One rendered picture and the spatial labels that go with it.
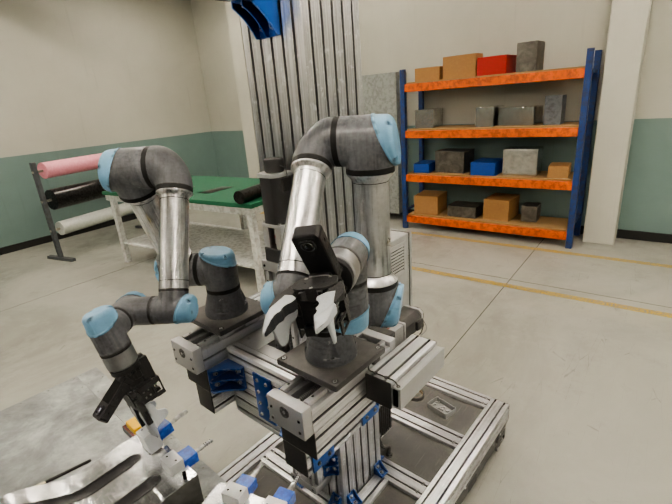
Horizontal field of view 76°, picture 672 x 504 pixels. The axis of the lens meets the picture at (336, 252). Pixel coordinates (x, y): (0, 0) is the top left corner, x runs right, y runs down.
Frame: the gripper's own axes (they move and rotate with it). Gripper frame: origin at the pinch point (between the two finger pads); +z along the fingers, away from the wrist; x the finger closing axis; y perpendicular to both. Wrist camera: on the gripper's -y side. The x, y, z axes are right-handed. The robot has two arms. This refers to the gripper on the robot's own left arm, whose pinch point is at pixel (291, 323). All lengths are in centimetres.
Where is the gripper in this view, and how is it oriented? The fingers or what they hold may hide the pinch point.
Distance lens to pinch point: 56.2
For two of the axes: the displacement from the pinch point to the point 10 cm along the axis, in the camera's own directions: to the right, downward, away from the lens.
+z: -2.5, 3.5, -9.0
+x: -9.5, 1.1, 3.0
